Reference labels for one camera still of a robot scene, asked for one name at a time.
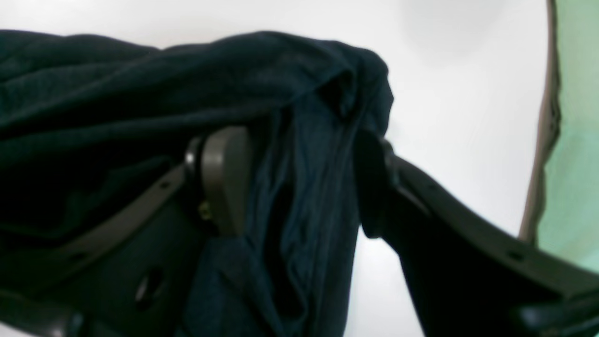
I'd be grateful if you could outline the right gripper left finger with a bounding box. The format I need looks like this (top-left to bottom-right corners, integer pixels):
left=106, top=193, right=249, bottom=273
left=1, top=126, right=253, bottom=337

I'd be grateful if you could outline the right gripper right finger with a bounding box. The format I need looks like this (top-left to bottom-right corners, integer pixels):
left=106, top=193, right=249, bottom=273
left=353, top=130, right=599, bottom=337

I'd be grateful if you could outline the dark navy long-sleeve shirt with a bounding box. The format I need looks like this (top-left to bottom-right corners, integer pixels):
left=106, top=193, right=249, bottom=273
left=0, top=30, right=392, bottom=337

